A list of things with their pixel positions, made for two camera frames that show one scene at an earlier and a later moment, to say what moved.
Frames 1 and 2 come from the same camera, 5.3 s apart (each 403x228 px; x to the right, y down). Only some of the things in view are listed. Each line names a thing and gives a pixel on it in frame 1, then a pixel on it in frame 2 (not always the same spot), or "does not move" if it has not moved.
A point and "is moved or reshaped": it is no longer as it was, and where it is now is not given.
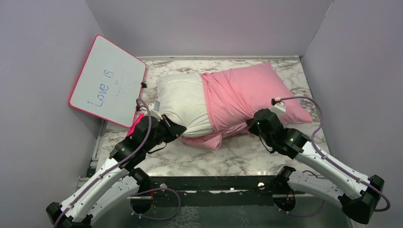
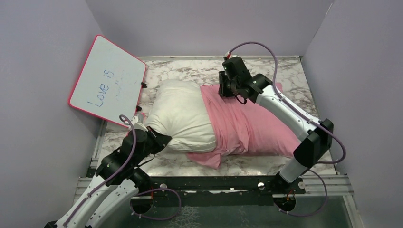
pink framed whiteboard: x=109 y=83 does not move
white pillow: x=182 y=100 is moved or reshaped
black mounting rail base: x=233 y=191 does not move
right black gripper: x=252 y=126 -> x=223 y=92
